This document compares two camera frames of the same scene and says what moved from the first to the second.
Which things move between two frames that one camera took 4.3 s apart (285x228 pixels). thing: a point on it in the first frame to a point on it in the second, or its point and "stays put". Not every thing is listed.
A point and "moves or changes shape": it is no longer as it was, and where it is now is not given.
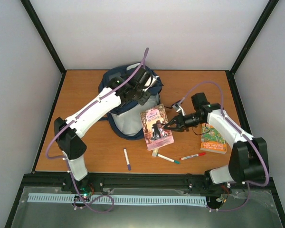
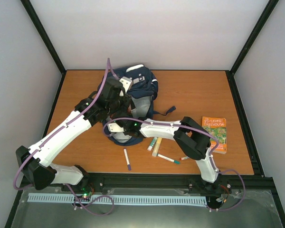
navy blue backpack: [126, 122] moves or changes shape
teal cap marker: [175, 161] stays put
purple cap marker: [128, 166] stays put
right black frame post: [261, 23] stays put
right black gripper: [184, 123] to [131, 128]
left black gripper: [143, 100] to [125, 107]
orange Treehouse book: [211, 140] stays put
